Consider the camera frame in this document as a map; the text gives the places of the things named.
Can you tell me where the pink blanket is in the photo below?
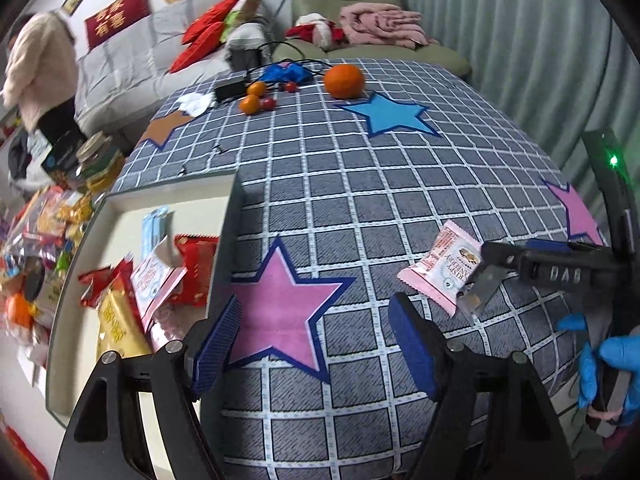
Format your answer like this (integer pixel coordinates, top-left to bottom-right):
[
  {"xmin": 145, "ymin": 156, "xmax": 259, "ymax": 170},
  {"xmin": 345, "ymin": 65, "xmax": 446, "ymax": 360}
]
[{"xmin": 340, "ymin": 2, "xmax": 438, "ymax": 50}]

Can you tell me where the red and white plush toy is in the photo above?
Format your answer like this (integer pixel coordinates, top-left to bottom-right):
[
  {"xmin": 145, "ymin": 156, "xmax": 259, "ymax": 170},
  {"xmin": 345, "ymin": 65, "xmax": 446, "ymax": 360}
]
[{"xmin": 286, "ymin": 11, "xmax": 346, "ymax": 51}]

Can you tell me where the person's right hand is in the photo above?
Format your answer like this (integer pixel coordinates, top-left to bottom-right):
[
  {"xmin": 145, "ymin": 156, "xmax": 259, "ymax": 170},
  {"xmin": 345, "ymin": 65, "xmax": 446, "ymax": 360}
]
[{"xmin": 557, "ymin": 311, "xmax": 640, "ymax": 411}]

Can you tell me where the red pillow with gold print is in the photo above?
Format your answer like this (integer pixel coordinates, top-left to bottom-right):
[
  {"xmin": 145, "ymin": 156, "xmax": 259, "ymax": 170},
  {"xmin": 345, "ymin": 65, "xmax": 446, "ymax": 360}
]
[{"xmin": 84, "ymin": 0, "xmax": 151, "ymax": 51}]

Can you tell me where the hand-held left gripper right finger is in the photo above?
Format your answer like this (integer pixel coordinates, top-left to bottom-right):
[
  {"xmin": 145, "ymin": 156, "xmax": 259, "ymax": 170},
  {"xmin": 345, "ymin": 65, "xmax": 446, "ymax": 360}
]
[{"xmin": 388, "ymin": 291, "xmax": 572, "ymax": 480}]

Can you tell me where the pile of bagged snacks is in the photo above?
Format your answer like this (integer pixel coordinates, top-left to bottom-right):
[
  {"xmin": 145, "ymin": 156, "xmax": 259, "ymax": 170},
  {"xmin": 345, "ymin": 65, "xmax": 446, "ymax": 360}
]
[{"xmin": 0, "ymin": 185, "xmax": 96, "ymax": 341}]

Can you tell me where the yellow and red snack packet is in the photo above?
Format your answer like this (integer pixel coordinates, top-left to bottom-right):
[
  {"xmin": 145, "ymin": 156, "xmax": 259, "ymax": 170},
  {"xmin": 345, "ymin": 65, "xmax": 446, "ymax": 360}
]
[{"xmin": 96, "ymin": 287, "xmax": 153, "ymax": 361}]

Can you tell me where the black carton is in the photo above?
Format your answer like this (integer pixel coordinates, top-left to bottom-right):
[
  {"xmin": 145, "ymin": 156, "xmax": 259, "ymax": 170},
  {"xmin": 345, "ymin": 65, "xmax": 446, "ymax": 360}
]
[{"xmin": 41, "ymin": 132, "xmax": 88, "ymax": 183}]

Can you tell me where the pink and white snack packet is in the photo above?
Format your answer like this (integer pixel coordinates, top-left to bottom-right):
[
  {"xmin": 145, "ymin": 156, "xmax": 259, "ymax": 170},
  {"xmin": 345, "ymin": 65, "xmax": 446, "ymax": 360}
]
[
  {"xmin": 397, "ymin": 220, "xmax": 483, "ymax": 317},
  {"xmin": 130, "ymin": 235, "xmax": 187, "ymax": 333}
]

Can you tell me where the white tissue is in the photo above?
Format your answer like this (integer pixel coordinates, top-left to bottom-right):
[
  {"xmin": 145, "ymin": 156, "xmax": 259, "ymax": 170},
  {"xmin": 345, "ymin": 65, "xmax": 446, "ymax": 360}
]
[{"xmin": 175, "ymin": 92, "xmax": 218, "ymax": 117}]

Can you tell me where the large orange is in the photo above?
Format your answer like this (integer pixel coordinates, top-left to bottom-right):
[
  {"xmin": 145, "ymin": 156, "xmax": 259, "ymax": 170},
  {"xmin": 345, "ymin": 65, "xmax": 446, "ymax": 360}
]
[{"xmin": 324, "ymin": 64, "xmax": 366, "ymax": 99}]

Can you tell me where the blue plastic bag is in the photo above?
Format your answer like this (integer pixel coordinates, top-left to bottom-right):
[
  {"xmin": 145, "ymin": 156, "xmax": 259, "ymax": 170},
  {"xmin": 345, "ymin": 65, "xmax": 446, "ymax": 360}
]
[{"xmin": 257, "ymin": 62, "xmax": 313, "ymax": 86}]

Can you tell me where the red cushion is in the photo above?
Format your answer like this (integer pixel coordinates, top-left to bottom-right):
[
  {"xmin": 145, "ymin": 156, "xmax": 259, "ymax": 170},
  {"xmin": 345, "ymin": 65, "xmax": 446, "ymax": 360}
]
[
  {"xmin": 182, "ymin": 0, "xmax": 242, "ymax": 46},
  {"xmin": 170, "ymin": 22, "xmax": 224, "ymax": 74}
]

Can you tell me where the pale cushion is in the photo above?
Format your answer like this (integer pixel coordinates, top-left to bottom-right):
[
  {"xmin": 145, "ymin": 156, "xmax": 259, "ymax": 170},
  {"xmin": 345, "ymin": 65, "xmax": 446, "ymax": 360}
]
[{"xmin": 222, "ymin": 24, "xmax": 266, "ymax": 68}]

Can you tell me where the light blue snack packet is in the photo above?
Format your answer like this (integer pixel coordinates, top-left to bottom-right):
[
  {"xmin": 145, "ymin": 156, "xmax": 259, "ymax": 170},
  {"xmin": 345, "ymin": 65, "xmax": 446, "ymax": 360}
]
[{"xmin": 141, "ymin": 206, "xmax": 173, "ymax": 261}]

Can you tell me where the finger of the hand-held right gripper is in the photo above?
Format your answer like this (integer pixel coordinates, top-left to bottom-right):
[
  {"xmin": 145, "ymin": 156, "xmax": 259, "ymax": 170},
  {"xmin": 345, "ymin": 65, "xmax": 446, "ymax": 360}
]
[
  {"xmin": 525, "ymin": 240, "xmax": 621, "ymax": 261},
  {"xmin": 460, "ymin": 243, "xmax": 608, "ymax": 311}
]

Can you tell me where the black power adapter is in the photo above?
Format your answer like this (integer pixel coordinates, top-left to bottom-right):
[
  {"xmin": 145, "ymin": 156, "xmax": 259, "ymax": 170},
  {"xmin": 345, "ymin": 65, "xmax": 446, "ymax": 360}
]
[{"xmin": 215, "ymin": 79, "xmax": 248, "ymax": 103}]

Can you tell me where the checked star tablecloth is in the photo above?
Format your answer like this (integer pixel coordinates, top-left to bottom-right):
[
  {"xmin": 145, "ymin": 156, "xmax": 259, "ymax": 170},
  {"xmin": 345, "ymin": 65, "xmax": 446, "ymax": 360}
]
[{"xmin": 107, "ymin": 57, "xmax": 621, "ymax": 480}]

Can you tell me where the grey striped sofa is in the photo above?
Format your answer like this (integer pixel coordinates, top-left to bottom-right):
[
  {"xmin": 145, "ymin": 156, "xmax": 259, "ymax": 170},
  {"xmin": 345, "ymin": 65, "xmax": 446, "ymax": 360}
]
[{"xmin": 75, "ymin": 0, "xmax": 271, "ymax": 136}]

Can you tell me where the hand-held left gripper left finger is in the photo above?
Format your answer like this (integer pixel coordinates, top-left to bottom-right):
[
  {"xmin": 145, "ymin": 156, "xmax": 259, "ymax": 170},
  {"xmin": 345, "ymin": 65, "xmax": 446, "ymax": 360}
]
[{"xmin": 52, "ymin": 295, "xmax": 243, "ymax": 480}]

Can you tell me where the pale green curtain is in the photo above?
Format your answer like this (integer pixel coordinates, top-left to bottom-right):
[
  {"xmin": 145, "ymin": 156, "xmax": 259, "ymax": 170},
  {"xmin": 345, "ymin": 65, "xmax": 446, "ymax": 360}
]
[{"xmin": 395, "ymin": 0, "xmax": 640, "ymax": 241}]

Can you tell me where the white shallow box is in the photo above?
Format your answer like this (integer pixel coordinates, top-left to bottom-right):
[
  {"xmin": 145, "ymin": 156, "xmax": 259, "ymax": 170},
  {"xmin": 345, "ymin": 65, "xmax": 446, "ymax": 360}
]
[{"xmin": 45, "ymin": 170, "xmax": 246, "ymax": 431}]

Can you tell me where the black bag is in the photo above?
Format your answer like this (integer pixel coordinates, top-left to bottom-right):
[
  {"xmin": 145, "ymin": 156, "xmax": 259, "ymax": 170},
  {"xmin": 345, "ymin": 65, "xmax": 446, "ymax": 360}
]
[{"xmin": 7, "ymin": 130, "xmax": 51, "ymax": 193}]

